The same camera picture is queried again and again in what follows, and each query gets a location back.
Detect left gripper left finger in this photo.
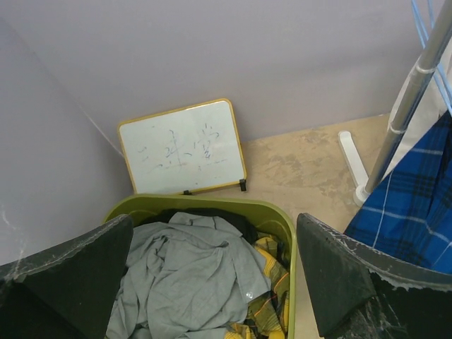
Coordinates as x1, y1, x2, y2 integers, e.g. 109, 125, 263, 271
1, 215, 133, 338

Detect small whiteboard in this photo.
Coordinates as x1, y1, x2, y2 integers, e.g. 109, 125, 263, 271
117, 98, 247, 194

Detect white clothes rack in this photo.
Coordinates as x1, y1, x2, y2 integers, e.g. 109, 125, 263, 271
338, 2, 438, 206

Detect olive green laundry bin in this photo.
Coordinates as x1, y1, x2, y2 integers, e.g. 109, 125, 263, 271
103, 194, 297, 338

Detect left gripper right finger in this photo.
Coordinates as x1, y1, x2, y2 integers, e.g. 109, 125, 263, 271
296, 213, 451, 338

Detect grey clothes in bin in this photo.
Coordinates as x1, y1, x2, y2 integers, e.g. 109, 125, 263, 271
106, 212, 270, 338

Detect light blue hangers bunch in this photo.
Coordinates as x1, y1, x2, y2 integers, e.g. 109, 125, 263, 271
411, 1, 451, 114

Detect yellow plaid cloth in bin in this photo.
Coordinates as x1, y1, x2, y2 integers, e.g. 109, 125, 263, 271
225, 232, 290, 339

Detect blue plaid shirt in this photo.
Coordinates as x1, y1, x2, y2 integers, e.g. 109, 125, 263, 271
345, 113, 451, 274

